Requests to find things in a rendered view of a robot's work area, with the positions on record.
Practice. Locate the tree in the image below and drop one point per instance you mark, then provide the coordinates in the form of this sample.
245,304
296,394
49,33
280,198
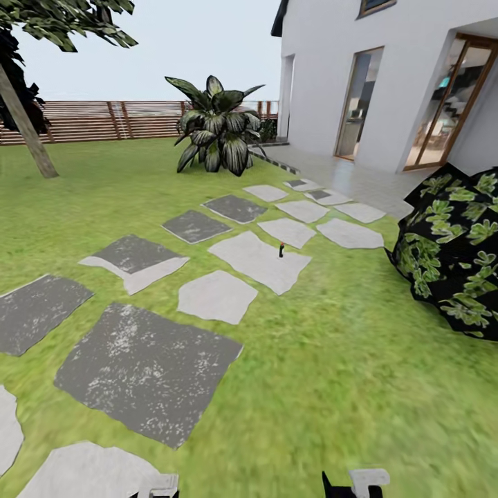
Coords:
26,95
54,19

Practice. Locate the fixed window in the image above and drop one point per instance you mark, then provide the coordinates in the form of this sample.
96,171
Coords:
362,85

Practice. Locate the door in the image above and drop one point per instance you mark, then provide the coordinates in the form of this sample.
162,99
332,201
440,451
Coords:
465,69

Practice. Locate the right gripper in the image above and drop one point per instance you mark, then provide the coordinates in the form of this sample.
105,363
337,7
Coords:
339,492

